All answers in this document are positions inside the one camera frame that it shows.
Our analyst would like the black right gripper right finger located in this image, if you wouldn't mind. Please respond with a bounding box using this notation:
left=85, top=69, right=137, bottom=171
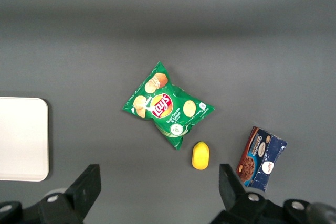
left=212, top=164, right=268, bottom=224

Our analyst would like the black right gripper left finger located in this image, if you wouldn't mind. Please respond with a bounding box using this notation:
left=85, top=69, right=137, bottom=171
left=39, top=164, right=102, bottom=224

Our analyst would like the blue chocolate cookie box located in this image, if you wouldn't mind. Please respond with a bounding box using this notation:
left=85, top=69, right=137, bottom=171
left=235, top=126, right=288, bottom=193

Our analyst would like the beige plastic tray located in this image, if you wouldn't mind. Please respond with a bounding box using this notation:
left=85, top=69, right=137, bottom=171
left=0, top=97, right=50, bottom=182

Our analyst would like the yellow lemon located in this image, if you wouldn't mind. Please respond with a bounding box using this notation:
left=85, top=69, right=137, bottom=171
left=191, top=141, right=211, bottom=170

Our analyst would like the green chips bag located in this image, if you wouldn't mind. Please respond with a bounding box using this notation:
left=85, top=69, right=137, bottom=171
left=121, top=61, right=216, bottom=151

